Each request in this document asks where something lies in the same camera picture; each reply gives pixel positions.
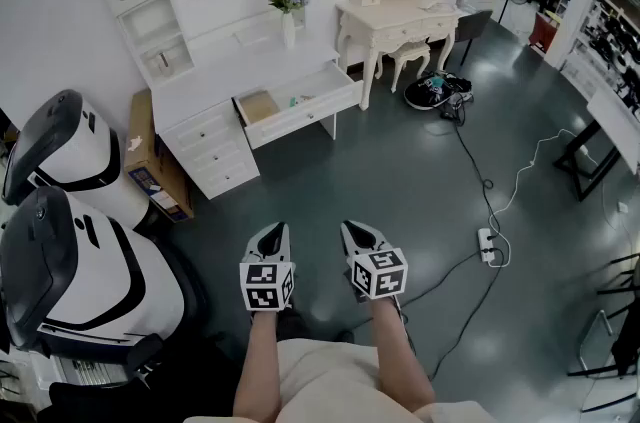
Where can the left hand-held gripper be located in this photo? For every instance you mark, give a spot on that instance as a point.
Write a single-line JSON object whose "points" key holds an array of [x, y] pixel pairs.
{"points": [[260, 286]]}

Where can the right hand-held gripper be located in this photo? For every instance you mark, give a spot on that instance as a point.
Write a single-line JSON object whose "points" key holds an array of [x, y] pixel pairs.
{"points": [[380, 273]]}

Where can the wide white desk drawer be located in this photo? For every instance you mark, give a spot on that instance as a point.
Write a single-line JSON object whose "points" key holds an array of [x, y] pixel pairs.
{"points": [[300, 121]]}

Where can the small green item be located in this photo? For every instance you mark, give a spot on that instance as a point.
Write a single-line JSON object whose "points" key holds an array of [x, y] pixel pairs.
{"points": [[295, 100]]}

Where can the person's left forearm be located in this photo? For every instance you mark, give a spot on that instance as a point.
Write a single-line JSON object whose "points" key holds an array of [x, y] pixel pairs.
{"points": [[260, 361]]}

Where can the person's right forearm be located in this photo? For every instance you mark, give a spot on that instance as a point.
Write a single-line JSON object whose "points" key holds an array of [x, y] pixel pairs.
{"points": [[400, 356]]}

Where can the small white desk drawer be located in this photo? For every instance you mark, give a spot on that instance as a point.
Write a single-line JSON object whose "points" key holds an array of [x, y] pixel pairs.
{"points": [[230, 176], [220, 156], [200, 131]]}

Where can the white desk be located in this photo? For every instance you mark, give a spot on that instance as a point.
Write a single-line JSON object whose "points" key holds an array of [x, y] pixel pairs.
{"points": [[225, 71]]}

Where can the white power strip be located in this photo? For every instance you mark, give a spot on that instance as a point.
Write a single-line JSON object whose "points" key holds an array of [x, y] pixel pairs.
{"points": [[485, 245]]}

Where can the person's beige shorts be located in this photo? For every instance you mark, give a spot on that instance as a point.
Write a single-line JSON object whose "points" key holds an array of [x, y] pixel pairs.
{"points": [[330, 386]]}

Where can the black round floor bag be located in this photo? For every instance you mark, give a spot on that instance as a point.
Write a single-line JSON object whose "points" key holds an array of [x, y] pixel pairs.
{"points": [[430, 93]]}

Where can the brown cardboard box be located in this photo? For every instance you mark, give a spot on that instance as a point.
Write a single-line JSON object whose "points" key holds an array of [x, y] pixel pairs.
{"points": [[142, 146]]}

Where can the white and black rounded machine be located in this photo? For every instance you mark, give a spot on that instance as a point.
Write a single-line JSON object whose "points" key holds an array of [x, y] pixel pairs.
{"points": [[75, 146], [90, 271]]}

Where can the cream ornate stool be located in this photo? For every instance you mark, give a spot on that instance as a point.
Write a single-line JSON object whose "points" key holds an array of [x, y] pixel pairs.
{"points": [[410, 53]]}

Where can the white vase with purple flowers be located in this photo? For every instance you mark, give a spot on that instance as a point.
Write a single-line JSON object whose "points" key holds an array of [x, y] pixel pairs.
{"points": [[288, 31]]}

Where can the cream ornate vanity table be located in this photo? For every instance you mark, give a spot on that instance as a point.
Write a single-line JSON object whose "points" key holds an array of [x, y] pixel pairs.
{"points": [[395, 21]]}

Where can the dark grey chair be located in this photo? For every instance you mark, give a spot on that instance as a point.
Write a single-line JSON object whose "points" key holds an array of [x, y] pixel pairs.
{"points": [[472, 26]]}

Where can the small white floor socket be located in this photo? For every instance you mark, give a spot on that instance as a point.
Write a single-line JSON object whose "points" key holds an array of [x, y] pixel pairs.
{"points": [[623, 207]]}

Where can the red box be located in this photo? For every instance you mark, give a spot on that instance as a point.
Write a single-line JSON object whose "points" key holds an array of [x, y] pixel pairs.
{"points": [[542, 33]]}

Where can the white table with black legs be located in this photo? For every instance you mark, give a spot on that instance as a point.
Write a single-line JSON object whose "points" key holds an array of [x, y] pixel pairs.
{"points": [[615, 126]]}

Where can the black metal stand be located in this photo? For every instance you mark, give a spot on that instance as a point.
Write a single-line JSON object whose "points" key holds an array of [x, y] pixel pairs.
{"points": [[625, 336]]}

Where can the white storage rack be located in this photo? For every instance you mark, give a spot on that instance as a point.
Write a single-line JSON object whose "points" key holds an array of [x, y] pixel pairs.
{"points": [[610, 41]]}

